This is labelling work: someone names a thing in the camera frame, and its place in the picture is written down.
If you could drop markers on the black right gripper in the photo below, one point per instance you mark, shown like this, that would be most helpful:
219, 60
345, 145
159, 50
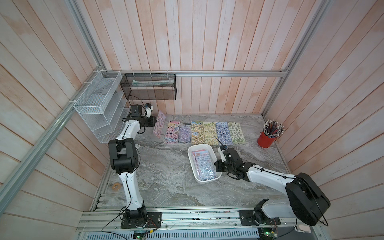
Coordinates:
218, 165

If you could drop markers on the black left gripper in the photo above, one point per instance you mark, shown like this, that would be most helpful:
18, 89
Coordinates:
152, 122

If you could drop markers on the green frog sticker sheet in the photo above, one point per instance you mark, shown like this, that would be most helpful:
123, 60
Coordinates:
236, 132

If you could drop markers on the blue penguin sticker sheet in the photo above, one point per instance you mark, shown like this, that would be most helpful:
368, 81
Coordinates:
223, 133

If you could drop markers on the pale pink sticker sheet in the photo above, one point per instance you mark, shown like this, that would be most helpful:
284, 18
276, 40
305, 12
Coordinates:
158, 129

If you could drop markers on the white plastic storage box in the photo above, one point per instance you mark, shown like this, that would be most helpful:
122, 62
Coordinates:
192, 162

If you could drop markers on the pink cartoon sticker sheet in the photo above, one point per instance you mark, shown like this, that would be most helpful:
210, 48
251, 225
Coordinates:
172, 133

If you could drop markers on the panda sticker sheet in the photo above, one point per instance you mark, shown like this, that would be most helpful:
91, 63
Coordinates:
197, 134

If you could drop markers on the puffy gem sticker sheet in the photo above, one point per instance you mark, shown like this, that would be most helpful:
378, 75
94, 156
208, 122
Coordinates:
185, 133

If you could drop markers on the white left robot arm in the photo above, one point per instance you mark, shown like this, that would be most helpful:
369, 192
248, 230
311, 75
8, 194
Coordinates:
125, 160

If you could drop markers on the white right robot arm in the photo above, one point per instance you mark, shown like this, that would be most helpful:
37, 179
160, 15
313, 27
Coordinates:
306, 201

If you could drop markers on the red metal pencil bucket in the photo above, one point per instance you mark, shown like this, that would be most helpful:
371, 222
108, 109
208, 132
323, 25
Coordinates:
264, 141

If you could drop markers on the bundle of coloured pencils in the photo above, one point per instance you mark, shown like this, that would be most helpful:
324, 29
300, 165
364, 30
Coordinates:
272, 129

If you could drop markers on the brown tape roll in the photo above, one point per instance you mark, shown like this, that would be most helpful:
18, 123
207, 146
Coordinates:
116, 187

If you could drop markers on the black wire mesh basket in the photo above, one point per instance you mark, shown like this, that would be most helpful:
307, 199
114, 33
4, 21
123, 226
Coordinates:
151, 87

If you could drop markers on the white wire mesh shelf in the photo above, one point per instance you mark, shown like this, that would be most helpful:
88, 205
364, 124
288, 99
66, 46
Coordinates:
102, 105

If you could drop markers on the aluminium mounting rail base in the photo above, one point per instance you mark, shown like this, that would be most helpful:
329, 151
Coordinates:
177, 218

